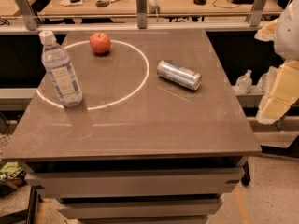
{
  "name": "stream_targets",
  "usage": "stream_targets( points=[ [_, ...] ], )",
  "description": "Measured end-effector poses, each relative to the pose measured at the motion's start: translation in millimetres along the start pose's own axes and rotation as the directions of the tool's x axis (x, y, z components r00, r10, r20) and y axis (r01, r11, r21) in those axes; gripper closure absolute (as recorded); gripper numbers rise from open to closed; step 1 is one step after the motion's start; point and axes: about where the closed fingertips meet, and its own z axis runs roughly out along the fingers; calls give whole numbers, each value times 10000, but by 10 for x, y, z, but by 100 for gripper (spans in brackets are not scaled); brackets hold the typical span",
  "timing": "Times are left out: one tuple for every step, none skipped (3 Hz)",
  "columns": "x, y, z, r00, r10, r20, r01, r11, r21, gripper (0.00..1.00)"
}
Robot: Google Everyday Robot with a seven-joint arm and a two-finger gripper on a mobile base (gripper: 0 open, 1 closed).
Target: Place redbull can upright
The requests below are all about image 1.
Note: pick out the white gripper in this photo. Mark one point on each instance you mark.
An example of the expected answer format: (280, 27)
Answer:
(288, 34)

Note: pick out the silver blue redbull can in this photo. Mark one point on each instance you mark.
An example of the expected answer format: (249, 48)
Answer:
(179, 74)

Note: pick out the small clear sanitizer bottle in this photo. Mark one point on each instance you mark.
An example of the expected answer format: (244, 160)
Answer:
(243, 83)

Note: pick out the white power strip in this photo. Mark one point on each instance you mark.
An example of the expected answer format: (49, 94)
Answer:
(153, 6)

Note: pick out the grey table with drawers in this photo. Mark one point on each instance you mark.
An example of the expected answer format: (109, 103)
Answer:
(139, 149)

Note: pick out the red apple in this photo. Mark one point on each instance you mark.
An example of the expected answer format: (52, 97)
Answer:
(100, 43)

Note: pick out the clear plastic water bottle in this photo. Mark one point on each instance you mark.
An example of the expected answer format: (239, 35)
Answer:
(58, 65)

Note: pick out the green package on floor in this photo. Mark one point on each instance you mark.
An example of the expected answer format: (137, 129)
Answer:
(12, 176)

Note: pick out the right metal bracket post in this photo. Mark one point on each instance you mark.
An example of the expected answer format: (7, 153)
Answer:
(256, 13)

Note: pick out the metal bracket post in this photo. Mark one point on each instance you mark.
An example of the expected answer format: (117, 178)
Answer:
(256, 13)
(29, 17)
(141, 8)

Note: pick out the middle metal bracket post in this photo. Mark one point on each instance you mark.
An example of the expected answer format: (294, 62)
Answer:
(141, 8)

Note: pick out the left metal bracket post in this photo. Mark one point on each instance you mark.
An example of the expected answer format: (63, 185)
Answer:
(29, 17)

